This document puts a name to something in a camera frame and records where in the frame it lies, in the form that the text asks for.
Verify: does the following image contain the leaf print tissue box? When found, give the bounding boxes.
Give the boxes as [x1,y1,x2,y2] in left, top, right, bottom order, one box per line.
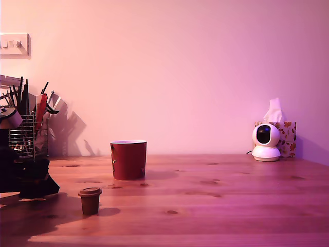
[254,121,297,158]

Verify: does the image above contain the black spatula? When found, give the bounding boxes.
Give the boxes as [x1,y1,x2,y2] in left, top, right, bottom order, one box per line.
[22,79,31,116]

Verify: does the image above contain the wire utensil rack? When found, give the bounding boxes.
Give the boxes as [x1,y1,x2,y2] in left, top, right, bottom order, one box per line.
[9,114,49,158]

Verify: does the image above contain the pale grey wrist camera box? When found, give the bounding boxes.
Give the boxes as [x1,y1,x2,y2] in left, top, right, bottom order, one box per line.
[0,107,23,129]

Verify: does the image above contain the red utensil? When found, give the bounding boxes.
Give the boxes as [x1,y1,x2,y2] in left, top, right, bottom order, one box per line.
[35,93,49,131]

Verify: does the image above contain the white wall rail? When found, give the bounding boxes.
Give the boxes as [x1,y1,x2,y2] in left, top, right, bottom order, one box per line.
[0,74,23,90]

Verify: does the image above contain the small white round camera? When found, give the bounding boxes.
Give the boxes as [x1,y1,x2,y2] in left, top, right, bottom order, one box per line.
[251,123,281,162]

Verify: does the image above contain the light brown coffee capsule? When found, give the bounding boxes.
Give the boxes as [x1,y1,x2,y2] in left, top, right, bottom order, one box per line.
[78,187,103,216]

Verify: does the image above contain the white tissue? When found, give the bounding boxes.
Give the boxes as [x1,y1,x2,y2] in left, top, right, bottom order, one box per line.
[263,97,283,122]

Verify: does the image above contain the metal tongs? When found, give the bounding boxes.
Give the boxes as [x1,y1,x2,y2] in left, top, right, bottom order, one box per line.
[47,90,62,115]

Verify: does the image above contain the red coffee cup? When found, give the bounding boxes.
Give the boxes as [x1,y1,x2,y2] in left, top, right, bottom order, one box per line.
[110,139,148,181]

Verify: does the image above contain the white wall switch plate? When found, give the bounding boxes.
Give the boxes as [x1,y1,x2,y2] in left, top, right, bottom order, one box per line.
[0,33,31,59]

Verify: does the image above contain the black chopstick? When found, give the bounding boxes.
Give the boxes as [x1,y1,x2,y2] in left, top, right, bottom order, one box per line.
[17,76,24,109]

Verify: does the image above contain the brown chopstick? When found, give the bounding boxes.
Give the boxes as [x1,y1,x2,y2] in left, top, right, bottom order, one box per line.
[2,92,15,108]

